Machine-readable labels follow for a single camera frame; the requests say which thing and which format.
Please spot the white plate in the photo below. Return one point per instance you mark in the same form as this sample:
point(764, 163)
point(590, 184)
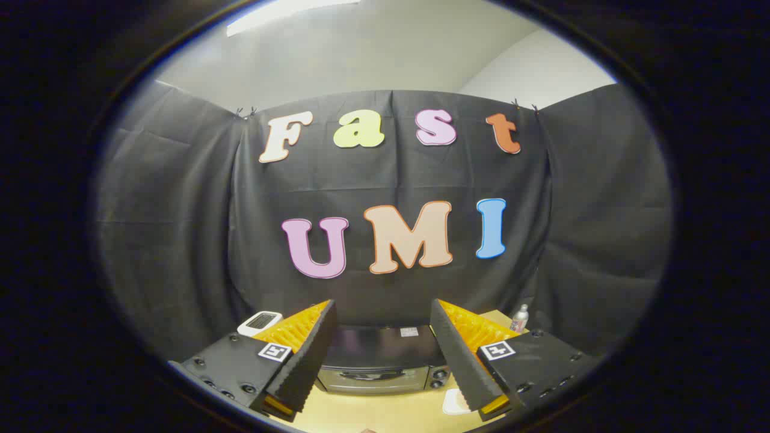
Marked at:
point(454, 402)

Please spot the white pop-up toaster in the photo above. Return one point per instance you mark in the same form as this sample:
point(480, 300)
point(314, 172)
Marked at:
point(260, 322)

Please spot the black toaster oven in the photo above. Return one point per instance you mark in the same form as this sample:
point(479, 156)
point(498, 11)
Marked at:
point(385, 355)

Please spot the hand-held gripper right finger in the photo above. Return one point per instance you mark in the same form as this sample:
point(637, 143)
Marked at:
point(460, 361)

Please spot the pink and white bottle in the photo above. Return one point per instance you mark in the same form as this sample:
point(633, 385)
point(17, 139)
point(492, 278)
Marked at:
point(519, 320)

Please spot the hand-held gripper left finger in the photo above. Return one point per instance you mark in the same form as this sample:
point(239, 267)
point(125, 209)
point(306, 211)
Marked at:
point(313, 355)

